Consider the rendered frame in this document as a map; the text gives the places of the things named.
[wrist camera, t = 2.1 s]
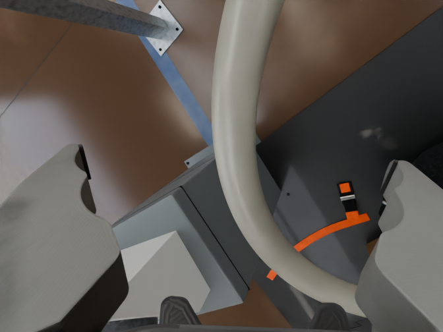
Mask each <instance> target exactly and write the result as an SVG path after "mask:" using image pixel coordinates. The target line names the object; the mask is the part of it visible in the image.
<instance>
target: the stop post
mask: <svg viewBox="0 0 443 332"><path fill-rule="evenodd" d="M0 8H2V9H8V10H12V11H18V12H22V13H29V14H35V15H39V16H45V17H49V18H55V19H59V20H65V21H69V22H75V23H79V24H85V25H89V26H95V27H98V28H105V29H108V30H115V31H118V32H124V33H128V34H134V35H138V36H144V37H146V38H147V39H148V41H149V42H150V43H151V44H152V45H153V47H154V48H155V49H156V51H157V52H158V53H159V54H160V56H162V55H163V54H164V53H165V52H166V51H167V49H168V48H169V47H170V46H171V44H172V43H173V42H174V41H175V40H176V39H177V37H178V36H179V35H180V34H181V32H182V31H183V30H184V29H183V28H182V27H181V25H180V24H179V23H178V22H177V20H176V19H175V17H174V16H173V15H172V14H171V13H170V11H169V10H168V9H167V7H166V6H165V5H164V4H163V2H162V1H161V0H159V1H158V3H157V5H156V6H155V7H154V8H153V10H152V11H151V13H150V14H148V13H144V12H142V11H138V10H136V9H132V8H130V7H126V6H124V5H120V4H118V3H114V2H112V1H108V0H0Z"/></svg>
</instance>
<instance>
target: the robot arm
mask: <svg viewBox="0 0 443 332"><path fill-rule="evenodd" d="M90 179H91V176H90V172H89V168H88V164H87V160H86V156H85V153H84V148H83V146H82V144H79V145H77V144H69V145H67V146H65V147H64V148H63V149H62V150H60V151H59V152H57V153H56V154H55V155H54V156H53V157H52V158H50V159H49V160H48V161H46V162H45V163H44V164H43V165H42V166H41V167H39V168H38V169H36V170H35V171H34V172H33V173H32V174H31V175H29V176H28V177H27V178H26V179H25V180H23V181H22V182H21V183H20V184H19V185H18V186H17V187H16V188H15V189H14V190H13V191H12V192H11V194H10V195H9V196H8V197H7V198H6V199H5V201H4V202H3V203H2V204H1V205H0V332H356V331H351V330H350V327H349V322H348V319H347V315H346V312H345V310H344V309H343V308H342V307H341V306H340V305H339V304H336V303H333V302H323V303H320V304H319V305H318V307H317V309H316V311H315V314H314V316H313V319H312V321H311V323H310V325H309V328H308V329H289V328H272V327H240V326H223V325H202V324H201V322H200V321H199V319H198V317H197V316H196V314H195V312H194V310H193V308H192V306H191V305H190V303H189V301H188V300H187V299H186V298H184V297H182V296H168V297H167V298H165V299H164V300H163V301H162V303H161V306H160V322H159V324H158V317H150V318H135V319H124V320H118V321H109V320H110V319H111V317H112V316H113V315H114V313H115V312H116V311H117V309H118V308H119V307H120V305H121V304H122V303H123V301H124V300H125V299H126V297H127V295H128V293H129V284H128V281H127V276H126V272H125V266H124V263H123V258H122V255H121V249H120V246H119V243H118V241H117V238H116V236H115V233H114V232H113V229H112V226H111V224H110V222H109V221H108V220H106V219H104V218H101V217H99V216H97V215H95V214H96V207H95V203H94V199H93V196H92V192H91V189H90V184H89V182H88V180H90ZM380 193H381V194H383V197H384V199H385V200H386V203H387V205H386V207H385V209H384V211H383V213H382V215H381V217H380V219H379V221H378V226H379V227H380V229H381V231H382V234H381V235H380V237H379V239H378V241H377V243H376V245H375V247H374V248H373V250H372V252H371V254H370V256H369V258H368V260H367V262H366V264H365V266H364V268H363V270H362V272H361V275H360V278H359V282H358V285H357V290H356V292H355V301H356V303H357V305H358V307H359V308H360V310H361V311H362V312H363V313H364V315H365V316H366V317H367V318H368V319H369V321H370V322H371V323H372V331H371V332H443V189H441V187H439V186H438V185H437V184H436V183H434V182H433V181H432V180H430V179H429V178H428V177H427V176H426V175H424V174H423V173H422V172H420V170H418V169H417V168H416V167H415V166H413V165H412V164H411V163H409V162H407V161H398V160H395V159H394V160H393V161H391V162H390V164H389V166H388V168H387V170H386V173H385V176H384V180H383V182H382V186H381V189H380Z"/></svg>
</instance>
